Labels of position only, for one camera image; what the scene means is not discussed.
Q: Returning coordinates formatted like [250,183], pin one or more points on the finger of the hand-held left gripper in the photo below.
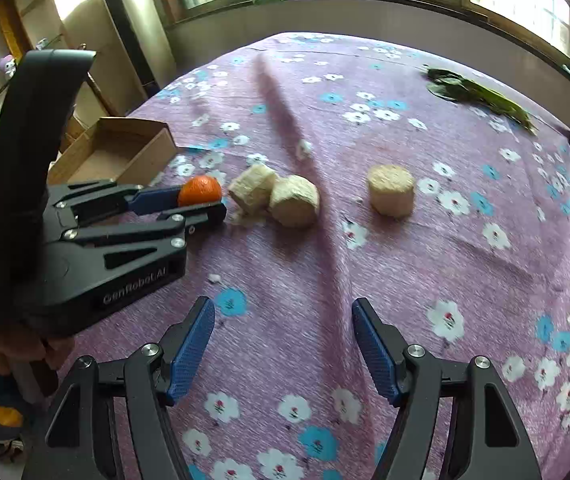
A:
[205,215]
[157,199]

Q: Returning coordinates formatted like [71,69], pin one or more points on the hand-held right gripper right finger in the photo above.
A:
[377,350]

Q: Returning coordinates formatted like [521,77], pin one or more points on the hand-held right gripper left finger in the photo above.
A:
[190,355]

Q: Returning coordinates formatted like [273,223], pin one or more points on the orange mandarin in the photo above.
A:
[200,191]

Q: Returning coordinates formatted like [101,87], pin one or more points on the brown cardboard box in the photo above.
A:
[115,152]

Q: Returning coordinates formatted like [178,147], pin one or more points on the person's left hand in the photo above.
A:
[0,352]

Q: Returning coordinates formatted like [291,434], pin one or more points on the purple floral tablecloth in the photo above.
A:
[340,260]

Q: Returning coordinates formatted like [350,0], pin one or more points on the small sugarcane scrap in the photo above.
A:
[305,149]

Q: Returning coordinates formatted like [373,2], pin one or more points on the purple plush toy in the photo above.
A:
[7,66]

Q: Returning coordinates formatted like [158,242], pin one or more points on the short peeled sugarcane piece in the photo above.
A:
[391,190]

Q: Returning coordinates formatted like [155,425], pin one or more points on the white refrigerator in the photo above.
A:
[115,35]

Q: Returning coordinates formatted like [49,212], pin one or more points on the green leafy vegetable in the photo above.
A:
[480,94]

